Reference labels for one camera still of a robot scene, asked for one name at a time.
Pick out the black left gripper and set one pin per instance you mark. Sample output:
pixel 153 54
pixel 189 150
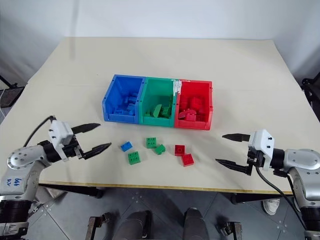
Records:
pixel 72 150

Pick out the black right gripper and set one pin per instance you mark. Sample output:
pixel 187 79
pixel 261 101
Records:
pixel 256 160

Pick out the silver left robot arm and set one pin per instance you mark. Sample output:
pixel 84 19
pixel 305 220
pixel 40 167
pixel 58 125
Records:
pixel 22 156

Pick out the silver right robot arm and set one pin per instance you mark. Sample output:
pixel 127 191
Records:
pixel 302 160

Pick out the small blue toy brick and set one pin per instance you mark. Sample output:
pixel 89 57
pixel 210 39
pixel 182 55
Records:
pixel 126 146

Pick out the green four-stud toy brick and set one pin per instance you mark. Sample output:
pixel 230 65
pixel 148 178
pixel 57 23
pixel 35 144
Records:
pixel 134 158
pixel 151 143

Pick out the red square toy brick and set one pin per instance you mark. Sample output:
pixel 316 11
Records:
pixel 187 160

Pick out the red round-hole toy brick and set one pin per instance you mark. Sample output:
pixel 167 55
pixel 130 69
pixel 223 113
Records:
pixel 179 150

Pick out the blue plastic bin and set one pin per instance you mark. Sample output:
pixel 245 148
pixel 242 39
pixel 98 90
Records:
pixel 117 87

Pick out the large red toy brick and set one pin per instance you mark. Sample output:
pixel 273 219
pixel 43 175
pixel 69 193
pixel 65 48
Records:
pixel 195 103

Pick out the red curved toy piece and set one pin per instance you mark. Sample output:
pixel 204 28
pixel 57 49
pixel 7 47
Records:
pixel 184 113

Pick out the white shoe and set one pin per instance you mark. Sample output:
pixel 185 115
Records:
pixel 270 206

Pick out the small green toy brick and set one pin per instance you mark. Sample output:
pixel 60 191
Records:
pixel 160 149

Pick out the green arched toy piece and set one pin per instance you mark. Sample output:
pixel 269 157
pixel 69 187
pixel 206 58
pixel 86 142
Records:
pixel 157 110

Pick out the red plastic bin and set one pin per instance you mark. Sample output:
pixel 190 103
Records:
pixel 195 87

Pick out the green plastic bin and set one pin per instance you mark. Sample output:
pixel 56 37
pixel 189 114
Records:
pixel 155 87

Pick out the dark rounded shape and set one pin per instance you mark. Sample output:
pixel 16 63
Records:
pixel 135 226
pixel 195 225

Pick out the torn white tape label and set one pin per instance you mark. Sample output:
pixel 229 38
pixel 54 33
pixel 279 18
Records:
pixel 177 87

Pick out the black stand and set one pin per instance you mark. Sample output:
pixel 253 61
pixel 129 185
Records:
pixel 10 96

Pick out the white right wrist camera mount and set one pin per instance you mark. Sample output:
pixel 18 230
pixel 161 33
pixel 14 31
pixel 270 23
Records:
pixel 261 142

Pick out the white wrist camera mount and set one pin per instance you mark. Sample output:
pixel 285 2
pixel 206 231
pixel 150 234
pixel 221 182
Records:
pixel 261 142
pixel 60 132

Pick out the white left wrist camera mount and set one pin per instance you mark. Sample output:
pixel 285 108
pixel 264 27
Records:
pixel 60 132

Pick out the black table frame beam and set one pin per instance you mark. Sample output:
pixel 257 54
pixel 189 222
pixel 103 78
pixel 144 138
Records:
pixel 75 190
pixel 260 198

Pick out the rusty metal bracket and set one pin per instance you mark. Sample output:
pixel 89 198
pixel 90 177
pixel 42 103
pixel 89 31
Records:
pixel 231 230
pixel 96 225

